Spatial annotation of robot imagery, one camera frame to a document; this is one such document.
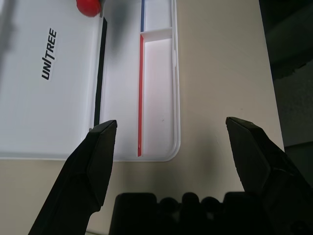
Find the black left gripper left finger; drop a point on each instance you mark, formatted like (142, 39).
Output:
(83, 171)

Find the white plastic pencil case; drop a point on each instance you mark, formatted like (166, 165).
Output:
(49, 110)

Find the red and black marker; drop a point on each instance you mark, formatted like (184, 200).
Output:
(89, 7)

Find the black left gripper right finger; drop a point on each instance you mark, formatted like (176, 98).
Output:
(264, 166)

